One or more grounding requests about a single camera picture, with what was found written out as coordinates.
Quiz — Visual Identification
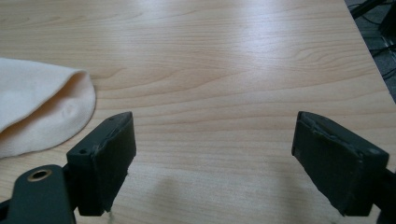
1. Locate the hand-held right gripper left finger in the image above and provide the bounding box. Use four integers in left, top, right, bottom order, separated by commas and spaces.
65, 111, 137, 217

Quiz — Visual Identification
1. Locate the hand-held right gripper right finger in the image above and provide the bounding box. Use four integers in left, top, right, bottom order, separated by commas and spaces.
290, 110, 390, 217

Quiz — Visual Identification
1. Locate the cream sock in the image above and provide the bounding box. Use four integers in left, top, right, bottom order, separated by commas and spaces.
0, 57, 97, 160

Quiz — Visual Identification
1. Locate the black metal stand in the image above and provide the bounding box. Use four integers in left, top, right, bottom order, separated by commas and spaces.
348, 0, 396, 41

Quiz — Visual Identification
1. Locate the black floor cable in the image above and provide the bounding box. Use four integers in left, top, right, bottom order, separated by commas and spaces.
369, 42, 396, 80

